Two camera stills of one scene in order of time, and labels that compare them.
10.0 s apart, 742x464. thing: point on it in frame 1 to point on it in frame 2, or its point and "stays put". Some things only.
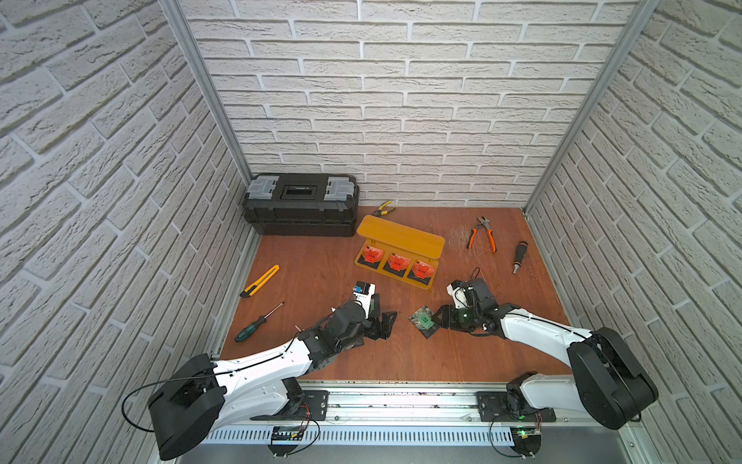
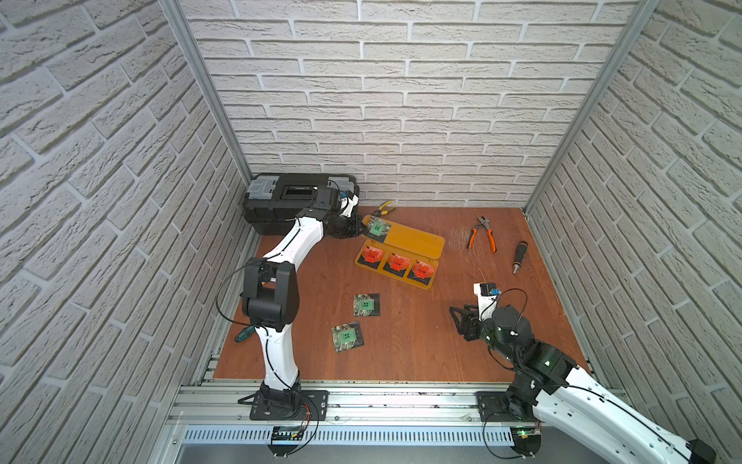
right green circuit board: [526, 436] stays put
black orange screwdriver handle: [521, 250] stays put
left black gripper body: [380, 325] to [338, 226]
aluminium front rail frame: [552, 405] stays put
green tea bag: [422, 318] to [376, 226]
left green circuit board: [287, 433] stays put
